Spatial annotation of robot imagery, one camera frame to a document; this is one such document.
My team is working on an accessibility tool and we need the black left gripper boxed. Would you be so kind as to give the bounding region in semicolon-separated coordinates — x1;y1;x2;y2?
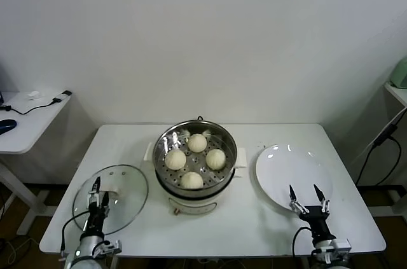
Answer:
82;176;111;235

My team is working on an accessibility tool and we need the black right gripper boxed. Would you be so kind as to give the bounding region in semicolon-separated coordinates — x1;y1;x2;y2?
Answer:
288;183;334;242

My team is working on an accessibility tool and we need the glass lid with white handle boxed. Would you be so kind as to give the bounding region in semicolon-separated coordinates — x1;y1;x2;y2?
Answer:
72;163;149;235

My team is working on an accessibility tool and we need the white steamed baozi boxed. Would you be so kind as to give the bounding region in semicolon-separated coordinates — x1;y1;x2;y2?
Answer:
164;149;187;170
180;171;204;190
187;134;208;153
205;149;227;170

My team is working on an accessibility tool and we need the stainless steel steamer basket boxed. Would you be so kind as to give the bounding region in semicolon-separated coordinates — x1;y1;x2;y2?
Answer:
144;119;248;195

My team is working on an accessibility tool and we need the white round plate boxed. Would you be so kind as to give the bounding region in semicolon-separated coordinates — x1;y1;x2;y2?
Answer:
255;144;334;213

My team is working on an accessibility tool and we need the white electric cooker base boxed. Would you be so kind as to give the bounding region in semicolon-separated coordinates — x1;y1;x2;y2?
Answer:
143;154;245;216

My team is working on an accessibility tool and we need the white side table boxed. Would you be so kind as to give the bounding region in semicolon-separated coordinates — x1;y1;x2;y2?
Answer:
352;81;407;216

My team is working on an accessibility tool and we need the pale green appliance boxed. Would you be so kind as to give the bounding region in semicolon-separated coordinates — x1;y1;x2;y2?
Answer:
389;57;407;89

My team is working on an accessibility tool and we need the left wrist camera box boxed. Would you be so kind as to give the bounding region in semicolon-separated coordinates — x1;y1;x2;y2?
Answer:
93;239;123;256

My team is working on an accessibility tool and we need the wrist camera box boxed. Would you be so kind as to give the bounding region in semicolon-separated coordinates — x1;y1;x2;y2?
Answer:
93;239;123;256
317;238;352;262

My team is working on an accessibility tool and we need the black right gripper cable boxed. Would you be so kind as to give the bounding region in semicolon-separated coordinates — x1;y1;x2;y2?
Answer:
291;226;314;269

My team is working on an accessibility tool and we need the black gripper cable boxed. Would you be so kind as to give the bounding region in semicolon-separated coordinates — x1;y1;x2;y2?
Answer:
60;211;90;256
291;226;314;269

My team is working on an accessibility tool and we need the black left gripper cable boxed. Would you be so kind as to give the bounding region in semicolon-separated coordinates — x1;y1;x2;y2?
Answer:
60;211;90;256

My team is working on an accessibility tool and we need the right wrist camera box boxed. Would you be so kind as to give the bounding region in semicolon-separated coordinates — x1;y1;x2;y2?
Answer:
317;238;352;262

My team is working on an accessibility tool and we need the white wall shelf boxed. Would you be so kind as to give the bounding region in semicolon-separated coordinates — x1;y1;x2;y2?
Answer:
0;90;73;237

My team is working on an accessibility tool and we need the black power adapter cable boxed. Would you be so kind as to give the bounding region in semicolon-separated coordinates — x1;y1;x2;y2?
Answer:
355;124;402;187

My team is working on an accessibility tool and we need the black desk cable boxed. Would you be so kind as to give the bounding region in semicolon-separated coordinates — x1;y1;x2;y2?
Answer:
0;90;72;116

